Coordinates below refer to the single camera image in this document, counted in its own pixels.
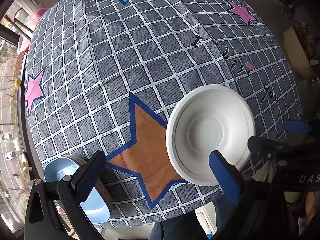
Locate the large white bowl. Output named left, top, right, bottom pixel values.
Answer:
left=166, top=85, right=255, bottom=186

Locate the red plastic bucket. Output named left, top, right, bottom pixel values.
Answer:
left=17, top=34, right=31, bottom=55

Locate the blue square plate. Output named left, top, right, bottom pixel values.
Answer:
left=44, top=155, right=112, bottom=224

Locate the pink plastic basin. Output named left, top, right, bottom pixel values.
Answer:
left=27, top=7, right=49, bottom=30

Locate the grey checked star tablecloth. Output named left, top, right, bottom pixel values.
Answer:
left=23, top=0, right=303, bottom=229

